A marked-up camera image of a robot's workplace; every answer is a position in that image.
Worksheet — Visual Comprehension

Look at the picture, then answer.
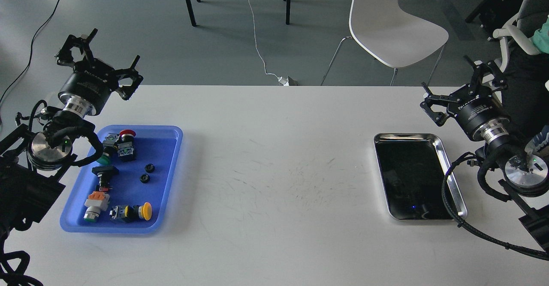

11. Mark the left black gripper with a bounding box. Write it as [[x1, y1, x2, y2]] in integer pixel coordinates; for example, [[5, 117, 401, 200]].
[[55, 28, 144, 116]]

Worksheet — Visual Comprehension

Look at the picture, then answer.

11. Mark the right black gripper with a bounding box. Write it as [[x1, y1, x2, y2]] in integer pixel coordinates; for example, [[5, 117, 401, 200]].
[[420, 55, 510, 142]]

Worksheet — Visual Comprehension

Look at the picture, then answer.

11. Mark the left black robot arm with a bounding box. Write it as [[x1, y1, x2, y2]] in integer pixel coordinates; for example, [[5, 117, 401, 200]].
[[0, 29, 143, 247]]

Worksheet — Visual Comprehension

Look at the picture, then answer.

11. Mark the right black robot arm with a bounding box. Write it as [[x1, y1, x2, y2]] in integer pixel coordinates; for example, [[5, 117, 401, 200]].
[[420, 61, 548, 261]]

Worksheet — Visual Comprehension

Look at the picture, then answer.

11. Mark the seated person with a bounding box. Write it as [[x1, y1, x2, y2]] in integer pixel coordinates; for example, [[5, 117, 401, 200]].
[[502, 22, 549, 158]]

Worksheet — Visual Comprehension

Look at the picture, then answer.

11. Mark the red mushroom push button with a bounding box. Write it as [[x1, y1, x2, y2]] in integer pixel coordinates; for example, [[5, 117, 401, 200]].
[[118, 129, 136, 162]]

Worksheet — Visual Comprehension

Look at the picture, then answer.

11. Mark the shiny metal tray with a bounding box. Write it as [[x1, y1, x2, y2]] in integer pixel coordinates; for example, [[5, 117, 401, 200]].
[[373, 133, 468, 221]]

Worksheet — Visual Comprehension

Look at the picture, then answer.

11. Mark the black square push button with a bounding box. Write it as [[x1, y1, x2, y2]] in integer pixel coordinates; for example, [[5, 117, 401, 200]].
[[91, 165, 119, 192]]

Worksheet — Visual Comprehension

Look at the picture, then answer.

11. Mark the white plastic chair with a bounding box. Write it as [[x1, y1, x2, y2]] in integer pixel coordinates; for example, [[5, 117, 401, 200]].
[[320, 0, 449, 86]]

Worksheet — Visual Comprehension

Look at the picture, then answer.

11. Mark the grey office chair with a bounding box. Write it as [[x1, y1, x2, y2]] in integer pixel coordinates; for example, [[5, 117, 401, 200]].
[[492, 0, 549, 88]]

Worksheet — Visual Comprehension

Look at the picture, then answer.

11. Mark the blue plastic tray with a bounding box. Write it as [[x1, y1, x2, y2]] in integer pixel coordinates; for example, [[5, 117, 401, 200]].
[[60, 125, 184, 235]]

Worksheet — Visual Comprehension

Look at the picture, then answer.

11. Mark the yellow mushroom push button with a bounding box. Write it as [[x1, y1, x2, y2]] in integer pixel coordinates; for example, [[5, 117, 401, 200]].
[[109, 202, 153, 223]]

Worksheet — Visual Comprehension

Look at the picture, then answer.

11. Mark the green push button switch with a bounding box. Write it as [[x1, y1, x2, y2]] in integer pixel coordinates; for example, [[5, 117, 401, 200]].
[[96, 133, 119, 166]]

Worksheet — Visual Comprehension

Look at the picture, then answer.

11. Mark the black floor cable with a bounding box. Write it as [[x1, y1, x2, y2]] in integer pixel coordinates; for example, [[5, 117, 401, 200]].
[[0, 0, 206, 123]]

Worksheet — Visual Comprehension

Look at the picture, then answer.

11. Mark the orange white green switch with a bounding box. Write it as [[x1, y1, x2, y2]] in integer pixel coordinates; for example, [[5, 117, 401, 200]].
[[84, 191, 110, 222]]

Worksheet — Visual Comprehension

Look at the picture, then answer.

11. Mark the white cable with plug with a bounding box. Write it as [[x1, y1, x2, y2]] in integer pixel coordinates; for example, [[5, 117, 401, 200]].
[[241, 0, 298, 87]]

